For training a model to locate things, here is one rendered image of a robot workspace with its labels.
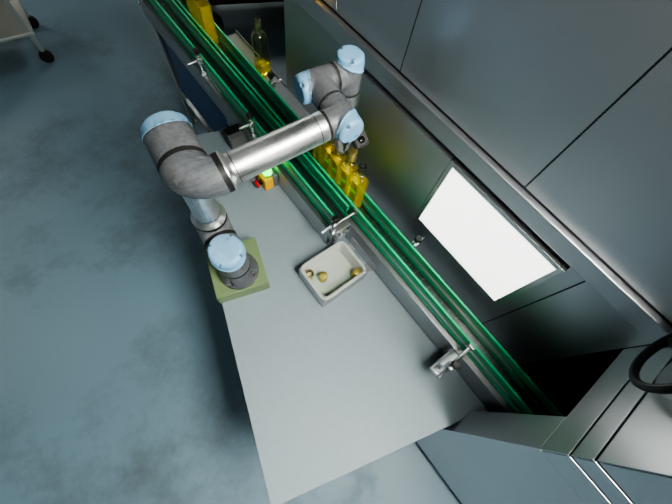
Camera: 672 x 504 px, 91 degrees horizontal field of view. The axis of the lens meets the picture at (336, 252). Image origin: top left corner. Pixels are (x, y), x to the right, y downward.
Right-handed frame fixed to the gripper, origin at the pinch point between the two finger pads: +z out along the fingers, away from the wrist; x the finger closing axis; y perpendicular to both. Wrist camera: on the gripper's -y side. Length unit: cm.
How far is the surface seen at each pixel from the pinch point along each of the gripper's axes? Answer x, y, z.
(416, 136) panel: -16.3, -15.1, -12.7
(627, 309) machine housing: -21, -86, -19
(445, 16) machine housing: -19.8, -7.4, -43.6
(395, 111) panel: -15.9, -4.4, -14.1
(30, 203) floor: 142, 143, 111
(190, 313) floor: 87, 20, 113
